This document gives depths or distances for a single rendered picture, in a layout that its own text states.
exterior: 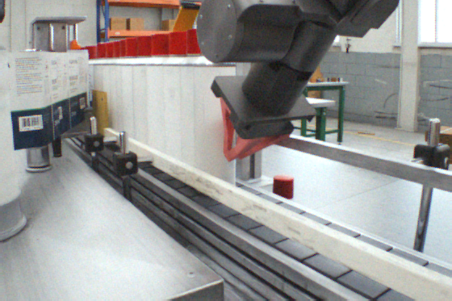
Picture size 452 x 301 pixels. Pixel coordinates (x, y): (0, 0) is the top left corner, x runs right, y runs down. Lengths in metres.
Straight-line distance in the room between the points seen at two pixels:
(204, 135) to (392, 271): 0.28
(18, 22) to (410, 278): 7.92
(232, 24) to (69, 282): 0.23
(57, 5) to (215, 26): 7.94
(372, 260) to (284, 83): 0.18
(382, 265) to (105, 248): 0.23
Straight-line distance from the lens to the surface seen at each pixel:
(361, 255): 0.30
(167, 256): 0.35
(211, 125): 0.46
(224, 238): 0.42
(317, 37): 0.35
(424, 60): 6.38
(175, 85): 0.55
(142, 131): 0.65
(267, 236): 0.38
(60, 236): 0.41
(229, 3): 0.30
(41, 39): 0.92
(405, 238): 0.53
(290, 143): 0.43
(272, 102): 0.38
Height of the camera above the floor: 1.05
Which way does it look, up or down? 11 degrees down
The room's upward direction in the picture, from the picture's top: straight up
